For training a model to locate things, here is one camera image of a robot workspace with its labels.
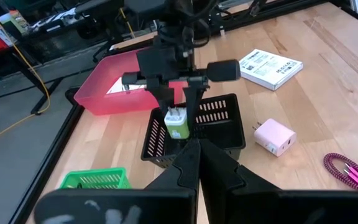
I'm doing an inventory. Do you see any green white box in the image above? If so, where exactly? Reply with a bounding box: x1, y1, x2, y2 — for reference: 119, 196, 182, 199
0, 9, 30, 35

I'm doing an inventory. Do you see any pale pink wall charger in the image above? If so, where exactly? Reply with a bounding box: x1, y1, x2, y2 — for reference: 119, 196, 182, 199
252, 118, 297, 157

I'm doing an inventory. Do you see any black plastic basket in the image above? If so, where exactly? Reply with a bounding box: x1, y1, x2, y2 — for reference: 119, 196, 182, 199
140, 93, 247, 169

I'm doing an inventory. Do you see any green plastic basket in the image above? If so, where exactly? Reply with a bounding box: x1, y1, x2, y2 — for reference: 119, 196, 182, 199
59, 167, 132, 190

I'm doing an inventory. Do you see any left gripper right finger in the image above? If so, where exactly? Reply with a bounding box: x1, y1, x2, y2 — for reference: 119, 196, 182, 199
200, 139, 358, 224

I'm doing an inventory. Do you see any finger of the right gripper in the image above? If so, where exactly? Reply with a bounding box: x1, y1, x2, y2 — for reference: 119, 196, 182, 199
149, 87, 175, 116
181, 86, 209, 138

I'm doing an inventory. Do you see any black stand leg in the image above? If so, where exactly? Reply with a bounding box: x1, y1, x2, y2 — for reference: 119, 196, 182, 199
11, 51, 63, 116

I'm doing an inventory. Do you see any white card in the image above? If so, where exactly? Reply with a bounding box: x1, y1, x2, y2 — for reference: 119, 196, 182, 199
106, 77, 145, 95

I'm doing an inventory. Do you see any pink translucent bin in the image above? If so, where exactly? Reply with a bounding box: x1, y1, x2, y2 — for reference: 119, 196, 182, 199
73, 48, 198, 116

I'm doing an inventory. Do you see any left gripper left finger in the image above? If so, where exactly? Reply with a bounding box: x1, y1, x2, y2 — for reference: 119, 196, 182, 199
34, 138, 201, 224

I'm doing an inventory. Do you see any yellow cable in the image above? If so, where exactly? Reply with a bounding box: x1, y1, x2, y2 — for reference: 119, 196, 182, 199
0, 0, 52, 147

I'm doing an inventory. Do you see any magenta braided cable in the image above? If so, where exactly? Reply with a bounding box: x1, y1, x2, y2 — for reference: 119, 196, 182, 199
323, 152, 358, 191

